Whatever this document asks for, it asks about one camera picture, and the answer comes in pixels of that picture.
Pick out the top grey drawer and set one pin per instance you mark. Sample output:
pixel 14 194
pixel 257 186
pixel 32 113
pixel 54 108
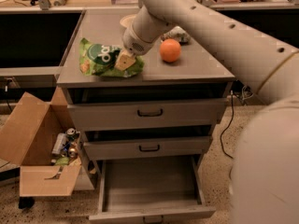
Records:
pixel 142 115

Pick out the bottom grey drawer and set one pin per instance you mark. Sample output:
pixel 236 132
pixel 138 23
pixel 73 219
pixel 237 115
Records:
pixel 156 190

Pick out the grey drawer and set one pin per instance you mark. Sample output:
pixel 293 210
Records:
pixel 156 190
pixel 142 115
pixel 143 148

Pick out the crushed silver can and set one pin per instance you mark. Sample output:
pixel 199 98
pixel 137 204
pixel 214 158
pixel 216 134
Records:
pixel 178 34

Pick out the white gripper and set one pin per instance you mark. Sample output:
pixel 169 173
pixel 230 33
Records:
pixel 133 45

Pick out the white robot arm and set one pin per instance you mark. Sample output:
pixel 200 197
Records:
pixel 265 176

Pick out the can in box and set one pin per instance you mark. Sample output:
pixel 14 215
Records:
pixel 71 133

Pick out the white paper bowl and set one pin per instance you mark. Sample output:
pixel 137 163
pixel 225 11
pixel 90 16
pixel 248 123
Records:
pixel 127 20

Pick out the white bottle in box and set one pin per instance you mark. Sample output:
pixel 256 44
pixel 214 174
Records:
pixel 59 143

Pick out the grey drawer cabinet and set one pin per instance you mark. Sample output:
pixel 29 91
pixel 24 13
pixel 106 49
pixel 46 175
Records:
pixel 195 76

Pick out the open cardboard box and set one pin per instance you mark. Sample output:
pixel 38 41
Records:
pixel 27 140

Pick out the green rice chip bag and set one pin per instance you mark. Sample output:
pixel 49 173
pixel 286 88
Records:
pixel 99 60

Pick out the middle grey drawer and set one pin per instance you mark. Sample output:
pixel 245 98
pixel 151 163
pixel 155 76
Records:
pixel 143 148

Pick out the orange fruit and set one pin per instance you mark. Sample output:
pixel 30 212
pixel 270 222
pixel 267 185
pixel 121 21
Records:
pixel 170 50

